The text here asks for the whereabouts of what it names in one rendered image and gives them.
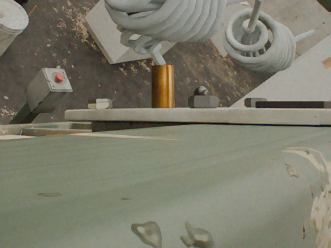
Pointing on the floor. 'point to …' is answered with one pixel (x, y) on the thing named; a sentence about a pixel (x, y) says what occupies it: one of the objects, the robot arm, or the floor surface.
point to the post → (24, 116)
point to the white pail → (11, 22)
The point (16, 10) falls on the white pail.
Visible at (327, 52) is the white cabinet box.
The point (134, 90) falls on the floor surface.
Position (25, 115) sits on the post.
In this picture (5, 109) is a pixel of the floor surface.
